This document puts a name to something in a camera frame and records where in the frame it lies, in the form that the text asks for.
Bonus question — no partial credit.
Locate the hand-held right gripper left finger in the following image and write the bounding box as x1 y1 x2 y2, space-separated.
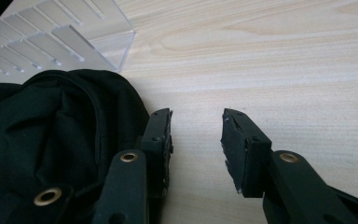
141 107 174 199

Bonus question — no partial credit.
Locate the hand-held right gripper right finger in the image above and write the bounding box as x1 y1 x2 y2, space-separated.
220 107 273 199

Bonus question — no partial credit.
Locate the black fabric bag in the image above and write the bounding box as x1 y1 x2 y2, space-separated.
0 68 151 224

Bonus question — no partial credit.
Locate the clear acrylic organizer box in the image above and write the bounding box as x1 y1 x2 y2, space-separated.
0 0 137 84

